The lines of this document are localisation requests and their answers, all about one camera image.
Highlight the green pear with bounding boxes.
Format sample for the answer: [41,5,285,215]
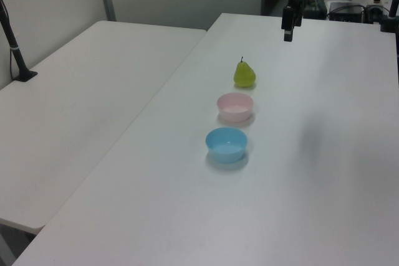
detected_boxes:
[233,56,257,88]

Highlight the pink plastic bowl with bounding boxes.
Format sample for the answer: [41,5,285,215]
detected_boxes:
[216,93,254,123]

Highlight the blue plastic bowl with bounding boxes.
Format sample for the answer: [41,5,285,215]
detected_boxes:
[205,127,248,164]

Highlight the black electronics box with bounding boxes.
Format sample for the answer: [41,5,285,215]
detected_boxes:
[328,1,366,23]

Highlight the white side table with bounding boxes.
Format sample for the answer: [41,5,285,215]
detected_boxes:
[0,20,208,230]

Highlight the black clamp camera stand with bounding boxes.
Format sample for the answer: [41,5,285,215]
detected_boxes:
[379,0,399,34]

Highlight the black camera stand pole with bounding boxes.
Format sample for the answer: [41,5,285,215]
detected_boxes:
[0,0,39,83]

